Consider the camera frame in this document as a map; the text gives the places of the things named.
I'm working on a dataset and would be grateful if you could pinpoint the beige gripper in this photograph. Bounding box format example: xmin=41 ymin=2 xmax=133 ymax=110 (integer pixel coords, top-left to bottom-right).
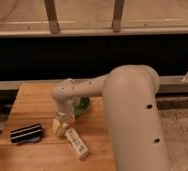
xmin=52 ymin=100 xmax=75 ymax=137

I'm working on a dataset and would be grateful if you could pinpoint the green round plate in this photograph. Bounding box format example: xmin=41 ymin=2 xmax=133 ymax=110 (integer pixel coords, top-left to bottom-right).
xmin=74 ymin=97 xmax=90 ymax=117

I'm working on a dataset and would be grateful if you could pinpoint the white labelled bottle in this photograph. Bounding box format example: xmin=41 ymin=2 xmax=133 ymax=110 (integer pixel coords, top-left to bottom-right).
xmin=65 ymin=128 xmax=89 ymax=160

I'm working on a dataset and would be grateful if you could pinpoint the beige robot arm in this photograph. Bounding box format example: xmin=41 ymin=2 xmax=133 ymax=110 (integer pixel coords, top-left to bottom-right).
xmin=52 ymin=65 xmax=170 ymax=171

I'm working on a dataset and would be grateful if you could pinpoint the right metal post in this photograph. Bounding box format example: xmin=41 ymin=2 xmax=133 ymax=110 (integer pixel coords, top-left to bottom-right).
xmin=112 ymin=0 xmax=124 ymax=32

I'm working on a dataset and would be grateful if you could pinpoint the black white striped object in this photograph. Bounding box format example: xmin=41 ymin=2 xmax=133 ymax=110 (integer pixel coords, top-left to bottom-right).
xmin=10 ymin=124 xmax=43 ymax=144

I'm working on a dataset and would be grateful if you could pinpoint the metal post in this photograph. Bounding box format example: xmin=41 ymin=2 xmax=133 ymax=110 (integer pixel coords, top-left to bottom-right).
xmin=112 ymin=0 xmax=124 ymax=32
xmin=44 ymin=0 xmax=60 ymax=34

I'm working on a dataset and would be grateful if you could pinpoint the left metal post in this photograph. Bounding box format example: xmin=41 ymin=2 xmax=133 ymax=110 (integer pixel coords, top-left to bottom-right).
xmin=44 ymin=0 xmax=60 ymax=34

